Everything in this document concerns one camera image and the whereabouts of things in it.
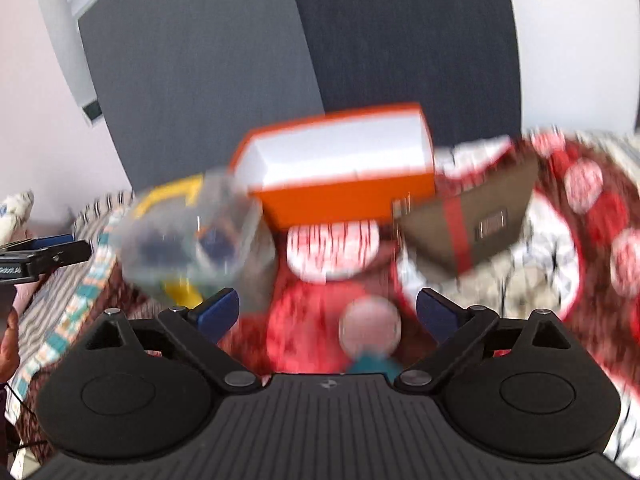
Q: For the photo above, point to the clear plastic storage container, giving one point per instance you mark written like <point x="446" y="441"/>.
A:
<point x="184" y="241"/>

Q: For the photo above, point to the orange cardboard box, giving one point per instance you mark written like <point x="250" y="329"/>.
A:
<point x="346" y="166"/>

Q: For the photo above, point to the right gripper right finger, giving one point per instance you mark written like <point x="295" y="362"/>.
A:
<point x="458" y="333"/>

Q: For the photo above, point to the person's left hand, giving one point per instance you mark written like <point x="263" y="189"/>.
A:
<point x="9" y="355"/>

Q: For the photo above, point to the floral pillow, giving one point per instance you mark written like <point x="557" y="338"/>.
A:
<point x="14" y="213"/>

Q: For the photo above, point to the dark grey headboard panel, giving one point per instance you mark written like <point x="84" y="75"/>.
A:
<point x="458" y="59"/>

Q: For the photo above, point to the brown pouch with red stripe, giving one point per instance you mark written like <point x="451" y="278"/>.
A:
<point x="449" y="236"/>

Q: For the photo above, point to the white plush toy pink hat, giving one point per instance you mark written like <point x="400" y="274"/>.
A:
<point x="369" y="332"/>

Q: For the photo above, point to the light grey headboard panel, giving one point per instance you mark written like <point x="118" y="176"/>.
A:
<point x="181" y="82"/>

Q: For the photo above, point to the striped checked bedsheet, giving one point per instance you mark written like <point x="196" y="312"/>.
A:
<point x="63" y="303"/>

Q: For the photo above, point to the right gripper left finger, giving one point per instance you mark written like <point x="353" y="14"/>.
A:
<point x="196" y="333"/>

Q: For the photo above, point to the red floral blanket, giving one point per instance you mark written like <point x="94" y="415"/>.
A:
<point x="578" y="255"/>

